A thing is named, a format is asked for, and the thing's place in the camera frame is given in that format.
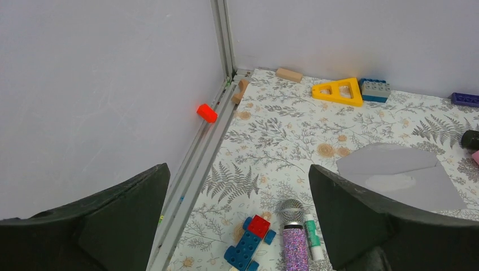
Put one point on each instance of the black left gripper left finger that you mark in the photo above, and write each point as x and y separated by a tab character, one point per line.
113	229

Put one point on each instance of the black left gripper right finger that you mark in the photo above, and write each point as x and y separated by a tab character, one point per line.
364	230

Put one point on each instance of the green white glue stick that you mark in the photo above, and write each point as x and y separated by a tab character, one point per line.
313	238

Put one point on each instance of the purple glitter microphone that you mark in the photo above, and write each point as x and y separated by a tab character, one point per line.
293	234

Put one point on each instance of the blue red toy car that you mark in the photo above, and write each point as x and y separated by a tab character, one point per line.
257	231

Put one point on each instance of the floral patterned table mat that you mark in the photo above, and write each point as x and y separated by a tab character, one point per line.
278	131

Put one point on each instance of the pink microphone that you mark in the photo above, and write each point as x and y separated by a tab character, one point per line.
475	157

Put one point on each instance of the yellow triangle shape toy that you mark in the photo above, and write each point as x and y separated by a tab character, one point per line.
331	92

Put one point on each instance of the grey and blue brick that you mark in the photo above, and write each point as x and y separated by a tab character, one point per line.
374	90

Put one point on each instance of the red plastic cylinder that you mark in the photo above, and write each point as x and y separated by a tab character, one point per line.
207	113

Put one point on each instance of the purple flat toy brick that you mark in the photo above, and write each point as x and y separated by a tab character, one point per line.
468	100

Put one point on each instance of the light wooden block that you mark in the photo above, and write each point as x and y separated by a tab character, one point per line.
289	75

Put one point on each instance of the aluminium side rail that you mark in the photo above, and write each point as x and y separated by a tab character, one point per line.
192	174

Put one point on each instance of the wooden block by rail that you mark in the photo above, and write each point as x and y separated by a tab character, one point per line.
242	85

